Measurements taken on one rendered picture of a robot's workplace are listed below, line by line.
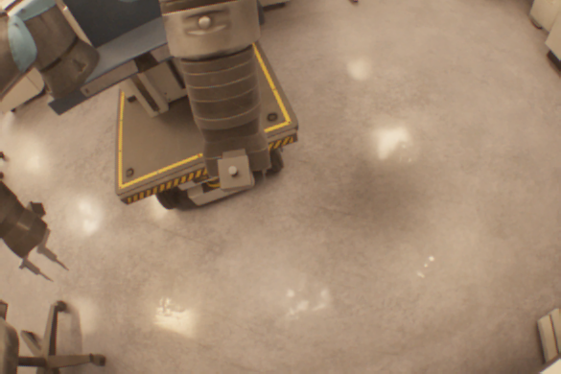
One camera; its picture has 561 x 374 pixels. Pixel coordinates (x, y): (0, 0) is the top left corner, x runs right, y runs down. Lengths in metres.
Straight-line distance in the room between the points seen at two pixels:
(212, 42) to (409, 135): 1.20
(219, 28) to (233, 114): 0.08
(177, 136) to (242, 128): 0.79
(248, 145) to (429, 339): 0.99
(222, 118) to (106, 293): 1.24
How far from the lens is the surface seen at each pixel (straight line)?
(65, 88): 0.86
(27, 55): 0.54
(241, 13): 0.26
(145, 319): 1.31
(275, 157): 1.12
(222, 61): 0.26
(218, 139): 0.31
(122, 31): 0.94
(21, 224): 0.49
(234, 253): 1.17
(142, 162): 1.10
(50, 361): 1.56
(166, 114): 1.19
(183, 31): 0.26
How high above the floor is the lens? 1.09
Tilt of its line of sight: 59 degrees down
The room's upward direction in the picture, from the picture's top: 17 degrees counter-clockwise
